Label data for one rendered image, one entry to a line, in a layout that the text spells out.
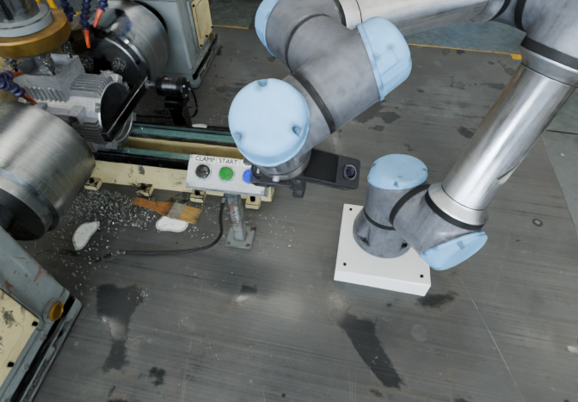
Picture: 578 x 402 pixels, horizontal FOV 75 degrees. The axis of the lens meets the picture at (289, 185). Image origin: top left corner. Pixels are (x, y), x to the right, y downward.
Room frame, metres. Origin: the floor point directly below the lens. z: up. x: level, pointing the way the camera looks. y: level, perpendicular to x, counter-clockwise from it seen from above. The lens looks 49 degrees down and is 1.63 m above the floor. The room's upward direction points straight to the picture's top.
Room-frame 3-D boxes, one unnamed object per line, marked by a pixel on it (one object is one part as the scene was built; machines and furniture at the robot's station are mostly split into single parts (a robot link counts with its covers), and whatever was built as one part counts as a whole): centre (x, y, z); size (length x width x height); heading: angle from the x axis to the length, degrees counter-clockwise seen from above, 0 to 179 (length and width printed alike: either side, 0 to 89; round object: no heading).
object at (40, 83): (0.82, 0.59, 1.11); 0.12 x 0.11 x 0.07; 82
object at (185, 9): (1.40, 0.47, 0.99); 0.35 x 0.31 x 0.37; 172
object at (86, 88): (0.81, 0.55, 1.01); 0.20 x 0.19 x 0.19; 82
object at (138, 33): (1.09, 0.51, 1.04); 0.41 x 0.25 x 0.25; 172
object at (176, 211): (0.64, 0.34, 0.80); 0.21 x 0.05 x 0.01; 73
